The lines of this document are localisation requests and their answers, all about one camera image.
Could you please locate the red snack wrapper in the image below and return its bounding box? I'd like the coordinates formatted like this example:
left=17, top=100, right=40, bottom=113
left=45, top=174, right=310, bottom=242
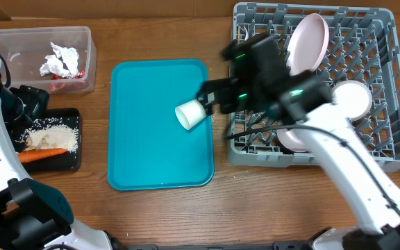
left=50, top=70, right=87, bottom=92

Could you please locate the white napkin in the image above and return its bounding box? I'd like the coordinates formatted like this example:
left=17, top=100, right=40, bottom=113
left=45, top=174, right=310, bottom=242
left=40, top=42, right=79, bottom=78

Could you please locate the white paper cup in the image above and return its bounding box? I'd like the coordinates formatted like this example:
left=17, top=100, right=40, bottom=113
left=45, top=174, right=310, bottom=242
left=175, top=99, right=207, bottom=130

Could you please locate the orange carrot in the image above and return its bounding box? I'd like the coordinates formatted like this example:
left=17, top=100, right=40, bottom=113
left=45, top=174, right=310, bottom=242
left=17, top=148, right=67, bottom=163

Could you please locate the white bowl with scraps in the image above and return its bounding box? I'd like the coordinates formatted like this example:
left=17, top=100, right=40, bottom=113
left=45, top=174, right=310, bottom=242
left=276, top=129, right=308, bottom=153

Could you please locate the white round plate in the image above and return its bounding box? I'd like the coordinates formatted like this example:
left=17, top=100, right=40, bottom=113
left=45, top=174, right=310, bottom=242
left=287, top=13, right=329, bottom=76

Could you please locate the white bowl with peanuts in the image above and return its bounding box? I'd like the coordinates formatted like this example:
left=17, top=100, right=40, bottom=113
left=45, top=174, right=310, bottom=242
left=332, top=80, right=372, bottom=122

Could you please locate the grey dishwasher rack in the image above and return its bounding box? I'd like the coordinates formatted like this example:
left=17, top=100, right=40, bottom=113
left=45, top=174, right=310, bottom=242
left=231, top=2, right=400, bottom=172

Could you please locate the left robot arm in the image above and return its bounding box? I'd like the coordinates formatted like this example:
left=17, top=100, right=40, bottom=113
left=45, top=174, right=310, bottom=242
left=0, top=72, right=123, bottom=249

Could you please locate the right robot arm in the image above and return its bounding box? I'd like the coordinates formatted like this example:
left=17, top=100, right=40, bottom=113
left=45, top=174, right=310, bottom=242
left=197, top=33, right=400, bottom=249

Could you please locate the peanuts and rice pile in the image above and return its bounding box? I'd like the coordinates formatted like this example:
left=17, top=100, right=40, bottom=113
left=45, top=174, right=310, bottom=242
left=12, top=116, right=80, bottom=153

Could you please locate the clear plastic bin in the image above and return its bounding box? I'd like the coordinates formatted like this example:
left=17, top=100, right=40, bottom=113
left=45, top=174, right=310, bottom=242
left=0, top=26, right=97, bottom=93

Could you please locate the wooden chopstick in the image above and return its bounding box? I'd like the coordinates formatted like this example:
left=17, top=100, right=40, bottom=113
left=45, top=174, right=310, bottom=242
left=237, top=27, right=240, bottom=44

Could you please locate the black plastic tray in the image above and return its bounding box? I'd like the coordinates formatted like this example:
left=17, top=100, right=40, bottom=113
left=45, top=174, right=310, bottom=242
left=9, top=108, right=83, bottom=173

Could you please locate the teal serving tray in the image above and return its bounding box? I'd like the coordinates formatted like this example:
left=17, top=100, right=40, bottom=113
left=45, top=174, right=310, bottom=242
left=107, top=59, right=215, bottom=191

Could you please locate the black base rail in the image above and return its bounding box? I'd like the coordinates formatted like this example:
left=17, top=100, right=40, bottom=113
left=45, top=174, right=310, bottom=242
left=125, top=240, right=311, bottom=250

